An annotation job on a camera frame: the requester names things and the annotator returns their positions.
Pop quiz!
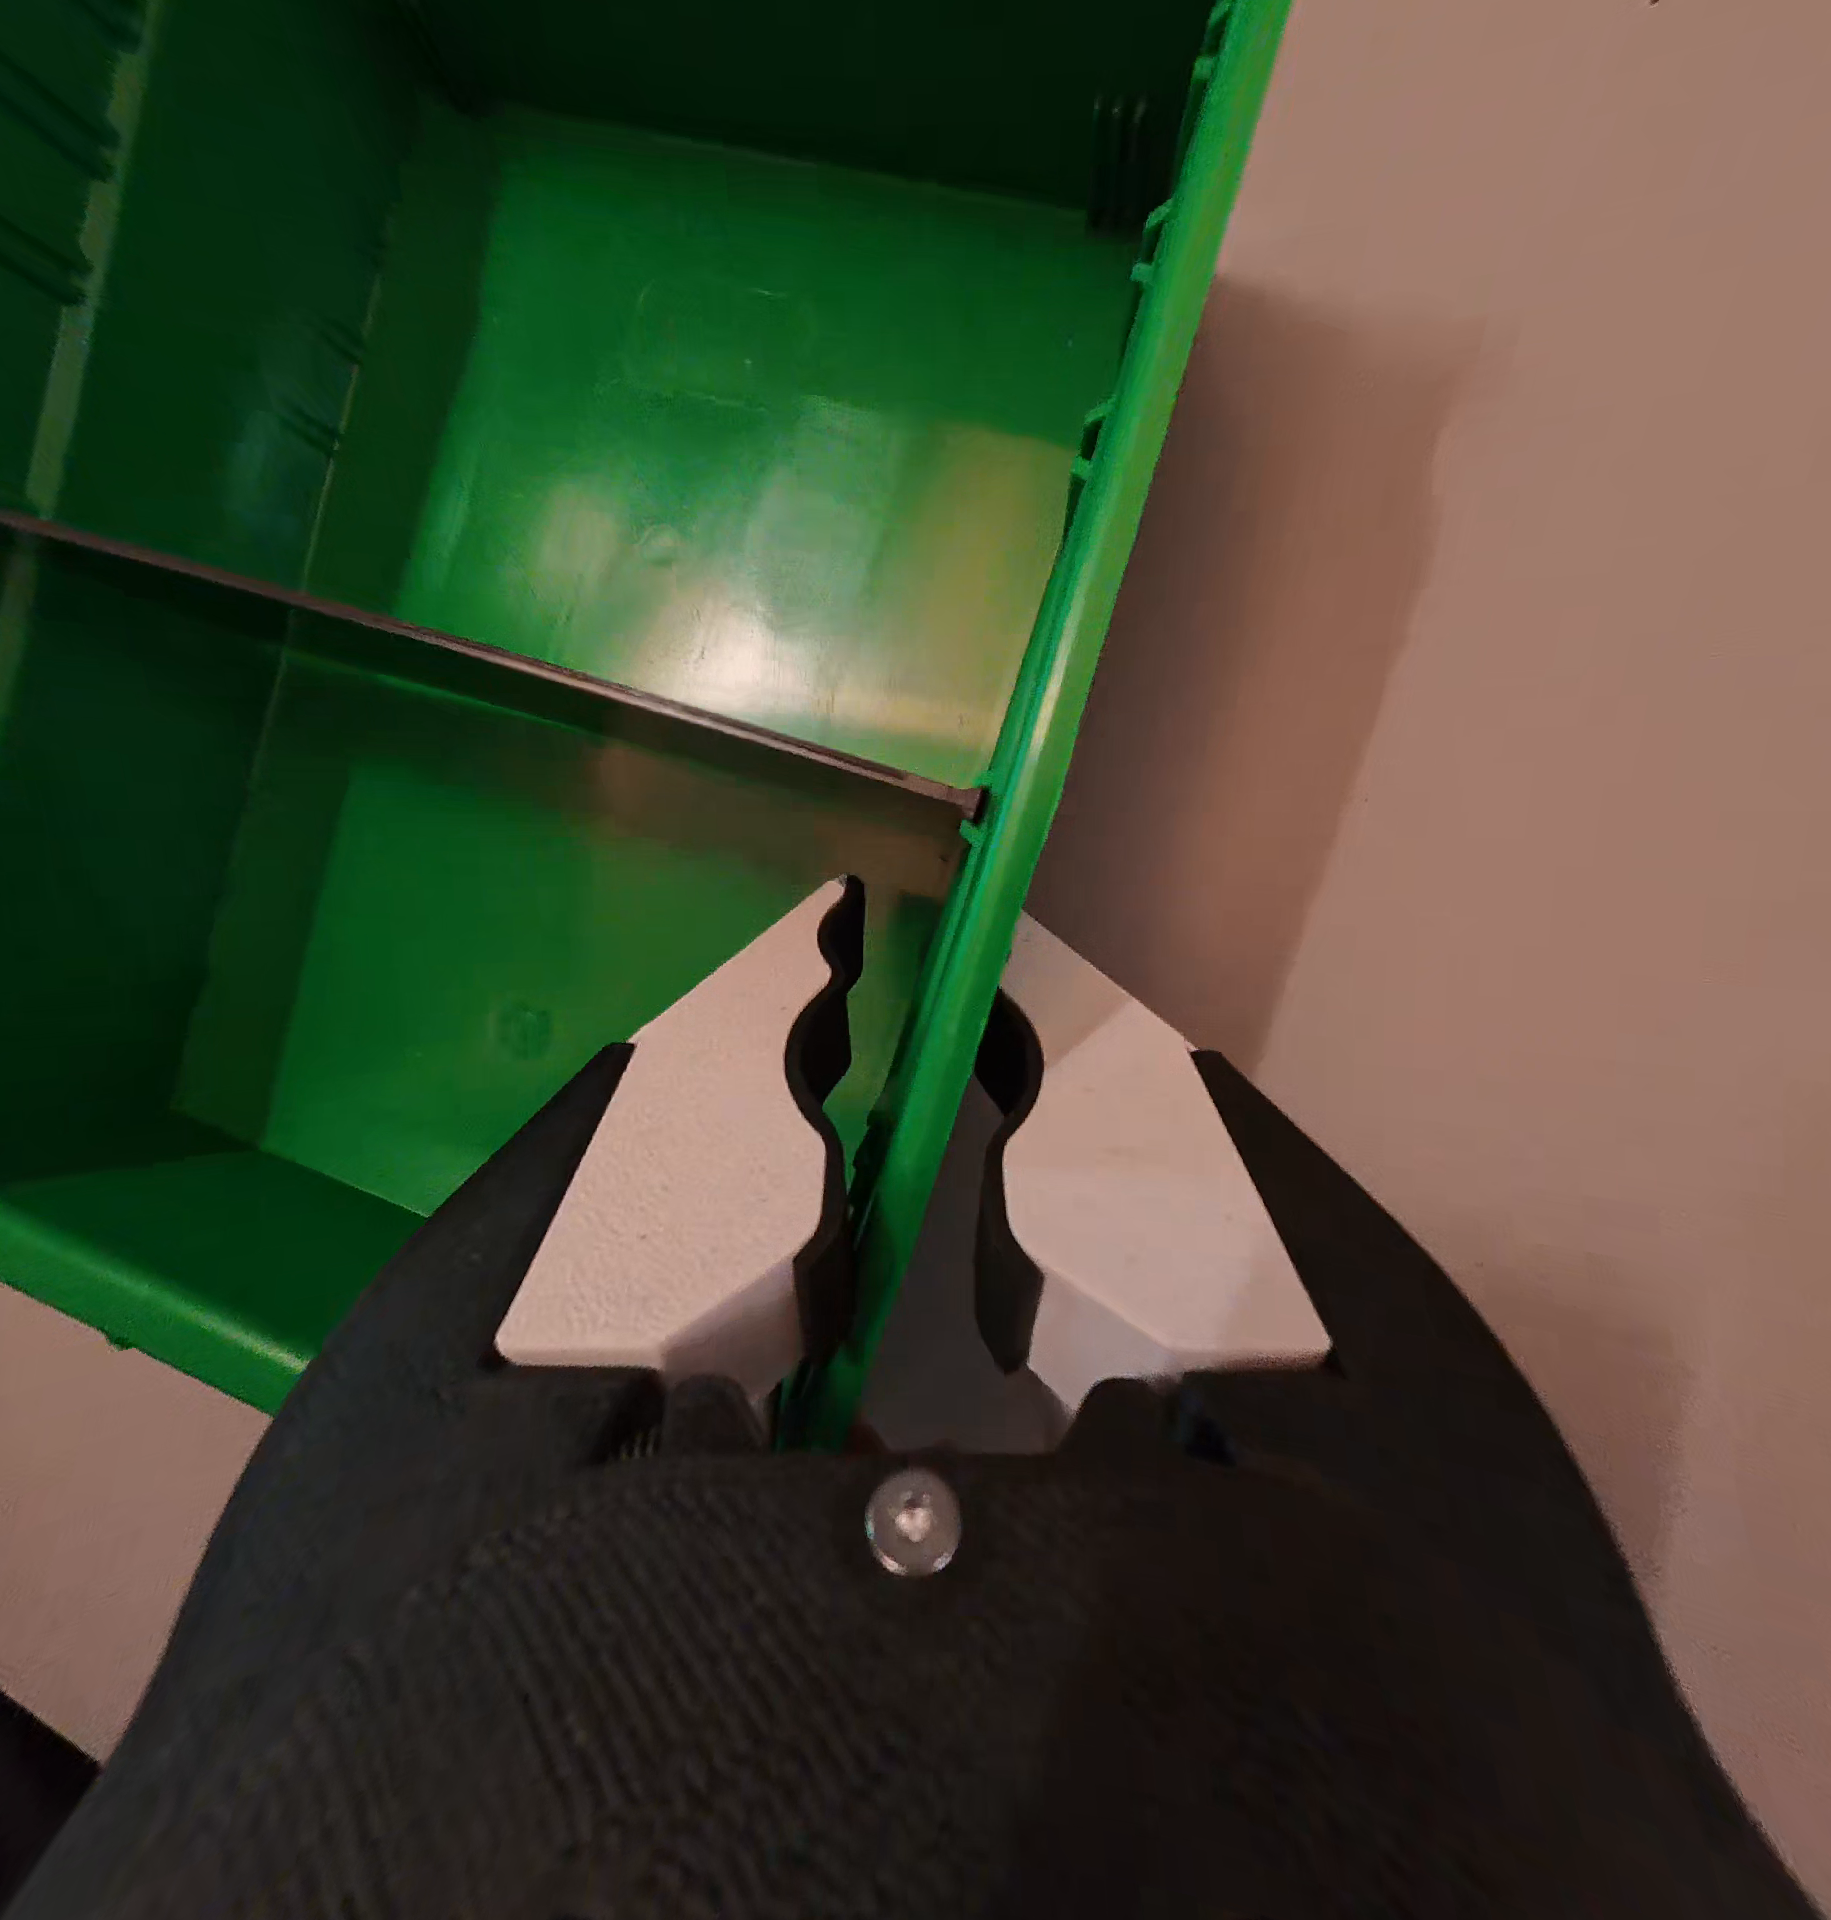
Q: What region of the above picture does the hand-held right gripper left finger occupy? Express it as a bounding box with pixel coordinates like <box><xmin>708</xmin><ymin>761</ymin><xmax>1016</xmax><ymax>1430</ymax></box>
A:
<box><xmin>489</xmin><ymin>878</ymin><xmax>871</xmax><ymax>1400</ymax></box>

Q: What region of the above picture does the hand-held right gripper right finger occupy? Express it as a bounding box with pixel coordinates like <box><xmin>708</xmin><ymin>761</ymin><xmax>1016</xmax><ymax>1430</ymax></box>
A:
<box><xmin>979</xmin><ymin>909</ymin><xmax>1336</xmax><ymax>1419</ymax></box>

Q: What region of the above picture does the black bin divider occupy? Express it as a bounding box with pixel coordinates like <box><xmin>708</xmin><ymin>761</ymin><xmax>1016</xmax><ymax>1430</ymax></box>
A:
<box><xmin>0</xmin><ymin>496</ymin><xmax>994</xmax><ymax>902</ymax></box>

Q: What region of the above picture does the green plastic bin with divider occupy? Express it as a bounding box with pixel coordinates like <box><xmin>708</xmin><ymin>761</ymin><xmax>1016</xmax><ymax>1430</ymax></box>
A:
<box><xmin>0</xmin><ymin>0</ymin><xmax>1296</xmax><ymax>1454</ymax></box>

